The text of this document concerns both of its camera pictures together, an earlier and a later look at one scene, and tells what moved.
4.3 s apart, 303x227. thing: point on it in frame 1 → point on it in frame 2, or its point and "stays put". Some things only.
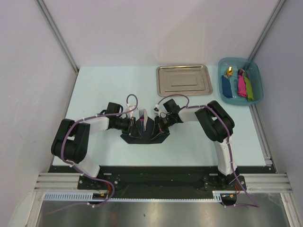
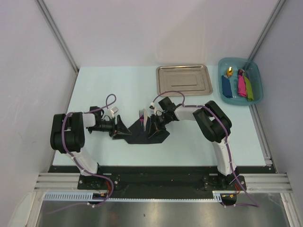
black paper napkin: x=146 y=136 stays put
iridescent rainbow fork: x=141 y=118 stays put
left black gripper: x=131 y=129 → x=120 y=128
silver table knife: x=145 y=118 stays put
